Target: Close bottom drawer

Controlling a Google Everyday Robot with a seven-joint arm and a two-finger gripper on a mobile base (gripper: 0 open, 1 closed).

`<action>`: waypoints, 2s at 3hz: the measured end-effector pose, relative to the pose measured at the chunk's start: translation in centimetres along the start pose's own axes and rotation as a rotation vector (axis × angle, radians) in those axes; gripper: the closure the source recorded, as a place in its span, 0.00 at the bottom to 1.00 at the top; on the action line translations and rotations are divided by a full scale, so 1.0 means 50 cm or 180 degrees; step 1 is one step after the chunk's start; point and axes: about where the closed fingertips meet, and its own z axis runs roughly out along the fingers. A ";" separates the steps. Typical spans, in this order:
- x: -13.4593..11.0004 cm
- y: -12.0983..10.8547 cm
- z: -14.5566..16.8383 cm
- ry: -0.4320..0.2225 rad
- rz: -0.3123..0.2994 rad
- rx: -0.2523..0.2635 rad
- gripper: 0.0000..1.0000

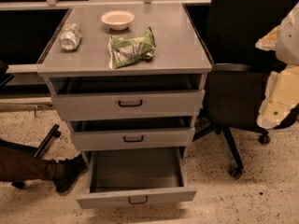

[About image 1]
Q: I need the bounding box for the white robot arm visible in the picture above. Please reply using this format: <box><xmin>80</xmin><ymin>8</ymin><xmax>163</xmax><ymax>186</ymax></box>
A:
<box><xmin>255</xmin><ymin>4</ymin><xmax>299</xmax><ymax>129</ymax></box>

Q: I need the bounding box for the green chip bag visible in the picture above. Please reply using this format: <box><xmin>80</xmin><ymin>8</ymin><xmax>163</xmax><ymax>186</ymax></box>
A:
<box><xmin>108</xmin><ymin>27</ymin><xmax>156</xmax><ymax>69</ymax></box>

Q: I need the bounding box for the grey top drawer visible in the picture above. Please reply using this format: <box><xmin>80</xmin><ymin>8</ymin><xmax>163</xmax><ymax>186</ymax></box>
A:
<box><xmin>49</xmin><ymin>74</ymin><xmax>206</xmax><ymax>121</ymax></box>

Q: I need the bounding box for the grey drawer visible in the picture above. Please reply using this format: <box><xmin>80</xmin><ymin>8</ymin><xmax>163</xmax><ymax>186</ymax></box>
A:
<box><xmin>70</xmin><ymin>117</ymin><xmax>194</xmax><ymax>151</ymax></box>
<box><xmin>78</xmin><ymin>147</ymin><xmax>196</xmax><ymax>209</ymax></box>
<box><xmin>49</xmin><ymin>74</ymin><xmax>206</xmax><ymax>121</ymax></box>

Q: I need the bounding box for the grey bottom drawer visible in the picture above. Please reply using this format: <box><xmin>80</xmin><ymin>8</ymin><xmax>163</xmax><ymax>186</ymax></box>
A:
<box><xmin>78</xmin><ymin>147</ymin><xmax>196</xmax><ymax>209</ymax></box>

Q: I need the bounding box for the black office chair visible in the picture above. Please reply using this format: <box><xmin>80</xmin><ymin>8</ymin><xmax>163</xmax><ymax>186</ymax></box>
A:
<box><xmin>192</xmin><ymin>0</ymin><xmax>299</xmax><ymax>180</ymax></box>

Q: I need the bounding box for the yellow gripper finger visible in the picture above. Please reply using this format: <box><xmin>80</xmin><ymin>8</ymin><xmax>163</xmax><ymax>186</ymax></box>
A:
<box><xmin>255</xmin><ymin>26</ymin><xmax>278</xmax><ymax>51</ymax></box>

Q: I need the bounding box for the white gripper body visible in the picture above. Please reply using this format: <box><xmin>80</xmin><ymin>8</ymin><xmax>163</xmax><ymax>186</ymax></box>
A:
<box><xmin>257</xmin><ymin>65</ymin><xmax>299</xmax><ymax>129</ymax></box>

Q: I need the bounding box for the black shoe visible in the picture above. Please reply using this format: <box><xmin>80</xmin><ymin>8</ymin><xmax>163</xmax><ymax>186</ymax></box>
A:
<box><xmin>52</xmin><ymin>154</ymin><xmax>87</xmax><ymax>193</ymax></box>

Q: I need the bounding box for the grey metal drawer cabinet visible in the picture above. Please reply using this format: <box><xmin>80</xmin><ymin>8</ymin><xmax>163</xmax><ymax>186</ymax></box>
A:
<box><xmin>36</xmin><ymin>2</ymin><xmax>214</xmax><ymax>161</ymax></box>

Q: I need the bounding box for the crushed silver soda can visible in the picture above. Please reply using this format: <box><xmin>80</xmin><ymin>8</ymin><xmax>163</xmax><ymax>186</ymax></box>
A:
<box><xmin>59</xmin><ymin>23</ymin><xmax>82</xmax><ymax>51</ymax></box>

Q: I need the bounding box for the brown trouser leg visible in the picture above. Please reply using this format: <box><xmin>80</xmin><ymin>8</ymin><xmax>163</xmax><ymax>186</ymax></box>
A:
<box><xmin>0</xmin><ymin>147</ymin><xmax>58</xmax><ymax>181</ymax></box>

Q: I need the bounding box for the grey middle drawer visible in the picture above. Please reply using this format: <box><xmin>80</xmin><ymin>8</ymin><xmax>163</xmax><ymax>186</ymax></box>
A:
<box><xmin>70</xmin><ymin>117</ymin><xmax>194</xmax><ymax>151</ymax></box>

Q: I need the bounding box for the white paper bowl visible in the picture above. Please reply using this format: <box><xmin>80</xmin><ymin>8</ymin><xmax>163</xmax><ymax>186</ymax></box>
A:
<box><xmin>101</xmin><ymin>10</ymin><xmax>135</xmax><ymax>31</ymax></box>

